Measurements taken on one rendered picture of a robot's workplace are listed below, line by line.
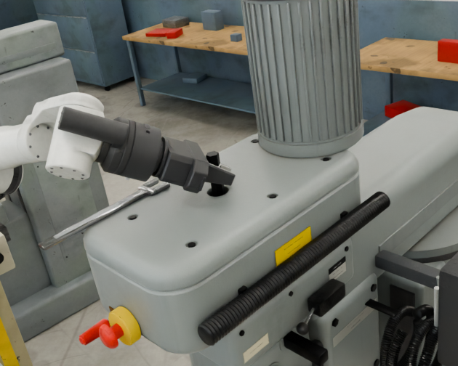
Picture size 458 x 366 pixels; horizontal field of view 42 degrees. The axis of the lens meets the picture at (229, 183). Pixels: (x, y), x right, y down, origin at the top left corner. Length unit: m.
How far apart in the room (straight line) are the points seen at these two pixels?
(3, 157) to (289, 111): 0.48
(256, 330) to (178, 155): 0.31
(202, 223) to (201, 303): 0.13
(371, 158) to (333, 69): 0.38
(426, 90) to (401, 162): 4.44
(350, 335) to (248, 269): 0.40
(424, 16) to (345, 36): 4.56
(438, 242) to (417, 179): 0.18
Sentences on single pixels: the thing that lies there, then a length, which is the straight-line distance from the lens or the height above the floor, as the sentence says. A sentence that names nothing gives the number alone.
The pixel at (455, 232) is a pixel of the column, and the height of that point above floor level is 1.56.
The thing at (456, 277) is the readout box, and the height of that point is 1.72.
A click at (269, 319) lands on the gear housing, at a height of 1.70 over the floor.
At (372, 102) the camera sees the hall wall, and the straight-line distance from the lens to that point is 6.11.
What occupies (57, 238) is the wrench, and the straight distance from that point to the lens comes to 0.96.
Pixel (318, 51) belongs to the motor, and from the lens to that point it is 1.01.
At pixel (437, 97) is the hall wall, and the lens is 5.74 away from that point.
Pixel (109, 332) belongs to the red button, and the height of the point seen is 1.78.
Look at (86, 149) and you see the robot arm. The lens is 0.90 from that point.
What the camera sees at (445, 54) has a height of 0.94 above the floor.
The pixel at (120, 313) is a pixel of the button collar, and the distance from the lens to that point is 0.94.
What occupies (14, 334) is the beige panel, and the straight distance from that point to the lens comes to 3.03.
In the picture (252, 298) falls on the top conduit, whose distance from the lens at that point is 0.89.
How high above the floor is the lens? 2.35
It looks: 27 degrees down
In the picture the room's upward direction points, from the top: 9 degrees counter-clockwise
